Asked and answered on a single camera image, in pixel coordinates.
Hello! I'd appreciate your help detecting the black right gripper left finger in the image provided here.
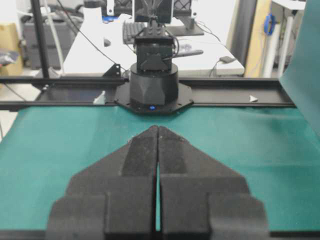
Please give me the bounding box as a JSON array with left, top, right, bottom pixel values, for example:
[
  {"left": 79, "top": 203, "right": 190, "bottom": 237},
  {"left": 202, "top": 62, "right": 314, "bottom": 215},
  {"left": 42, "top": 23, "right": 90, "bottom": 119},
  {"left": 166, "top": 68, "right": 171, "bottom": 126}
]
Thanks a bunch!
[{"left": 46, "top": 125, "right": 158, "bottom": 240}]

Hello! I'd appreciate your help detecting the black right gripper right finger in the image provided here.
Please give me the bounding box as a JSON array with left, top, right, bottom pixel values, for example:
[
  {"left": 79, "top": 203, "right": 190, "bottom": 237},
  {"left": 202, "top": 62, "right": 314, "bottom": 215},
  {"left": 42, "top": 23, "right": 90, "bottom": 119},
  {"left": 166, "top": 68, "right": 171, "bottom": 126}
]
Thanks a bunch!
[{"left": 158, "top": 126, "right": 270, "bottom": 240}]

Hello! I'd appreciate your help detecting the green table cloth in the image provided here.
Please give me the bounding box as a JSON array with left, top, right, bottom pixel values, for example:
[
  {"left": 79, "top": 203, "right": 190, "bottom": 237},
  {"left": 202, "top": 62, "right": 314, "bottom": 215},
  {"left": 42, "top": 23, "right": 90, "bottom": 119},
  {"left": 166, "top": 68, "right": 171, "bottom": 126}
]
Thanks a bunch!
[{"left": 0, "top": 0, "right": 320, "bottom": 240}]

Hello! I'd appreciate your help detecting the black keyboard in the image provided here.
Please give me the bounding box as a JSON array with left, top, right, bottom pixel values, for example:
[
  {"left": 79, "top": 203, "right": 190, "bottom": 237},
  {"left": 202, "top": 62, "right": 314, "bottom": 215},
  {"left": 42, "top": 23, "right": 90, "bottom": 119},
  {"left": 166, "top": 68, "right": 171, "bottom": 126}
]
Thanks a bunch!
[{"left": 122, "top": 22, "right": 146, "bottom": 45}]

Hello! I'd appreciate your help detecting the computer monitor with stand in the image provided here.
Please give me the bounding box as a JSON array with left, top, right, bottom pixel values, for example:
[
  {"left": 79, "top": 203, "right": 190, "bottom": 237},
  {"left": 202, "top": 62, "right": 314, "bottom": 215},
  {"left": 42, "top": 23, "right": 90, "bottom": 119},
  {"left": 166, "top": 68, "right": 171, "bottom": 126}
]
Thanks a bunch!
[{"left": 113, "top": 0, "right": 205, "bottom": 36}]

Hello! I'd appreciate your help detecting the cardboard box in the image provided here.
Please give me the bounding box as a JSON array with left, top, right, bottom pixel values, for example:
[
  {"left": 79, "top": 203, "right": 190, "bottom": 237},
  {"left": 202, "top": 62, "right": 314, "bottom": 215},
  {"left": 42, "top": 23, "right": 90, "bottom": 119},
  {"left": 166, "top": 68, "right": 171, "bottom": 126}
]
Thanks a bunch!
[{"left": 0, "top": 22, "right": 23, "bottom": 77}]

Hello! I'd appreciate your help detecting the black vertical pole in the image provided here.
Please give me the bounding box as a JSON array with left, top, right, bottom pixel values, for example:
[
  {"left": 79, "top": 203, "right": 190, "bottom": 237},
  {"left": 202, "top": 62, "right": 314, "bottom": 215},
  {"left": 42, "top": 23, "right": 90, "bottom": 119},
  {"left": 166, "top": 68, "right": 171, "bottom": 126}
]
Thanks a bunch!
[{"left": 30, "top": 0, "right": 50, "bottom": 78}]

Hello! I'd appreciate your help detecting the black aluminium frame rail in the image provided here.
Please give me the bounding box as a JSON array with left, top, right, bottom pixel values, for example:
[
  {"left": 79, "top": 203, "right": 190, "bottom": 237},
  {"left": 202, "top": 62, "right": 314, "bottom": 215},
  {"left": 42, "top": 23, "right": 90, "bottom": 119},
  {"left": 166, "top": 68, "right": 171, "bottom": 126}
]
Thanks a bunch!
[{"left": 0, "top": 76, "right": 295, "bottom": 114}]

